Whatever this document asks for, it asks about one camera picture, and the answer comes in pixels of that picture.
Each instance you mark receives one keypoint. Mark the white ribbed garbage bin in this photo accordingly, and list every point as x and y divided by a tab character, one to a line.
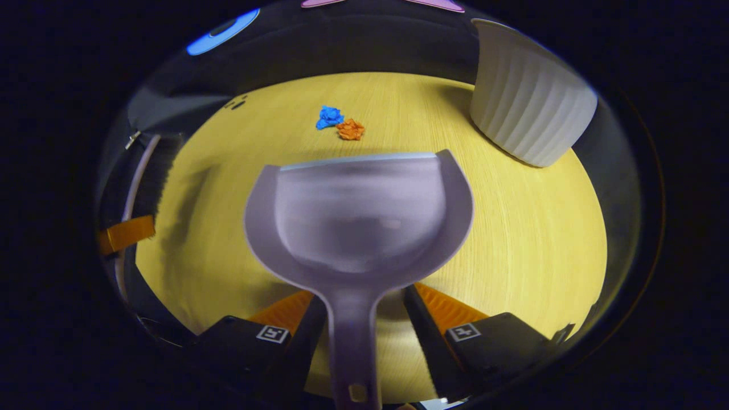
529	102

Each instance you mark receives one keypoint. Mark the small pink broom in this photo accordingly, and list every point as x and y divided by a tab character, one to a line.
159	171

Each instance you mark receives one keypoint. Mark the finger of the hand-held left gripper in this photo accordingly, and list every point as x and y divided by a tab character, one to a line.
128	234

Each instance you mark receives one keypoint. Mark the blue paper scrap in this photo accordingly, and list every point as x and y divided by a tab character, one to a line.
329	117

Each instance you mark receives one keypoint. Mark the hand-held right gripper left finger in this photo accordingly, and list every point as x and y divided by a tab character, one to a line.
310	336

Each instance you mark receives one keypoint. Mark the pink dustpan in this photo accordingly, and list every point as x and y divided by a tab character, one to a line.
359	216

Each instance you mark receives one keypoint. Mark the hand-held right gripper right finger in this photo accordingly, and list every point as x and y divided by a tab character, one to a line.
424	336

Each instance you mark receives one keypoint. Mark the black backdrop cloth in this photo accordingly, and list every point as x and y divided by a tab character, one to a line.
364	45

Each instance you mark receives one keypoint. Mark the orange paper scrap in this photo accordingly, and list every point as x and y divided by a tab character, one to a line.
350	130

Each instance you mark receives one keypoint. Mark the silver metal clip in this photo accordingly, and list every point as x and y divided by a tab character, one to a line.
132	140

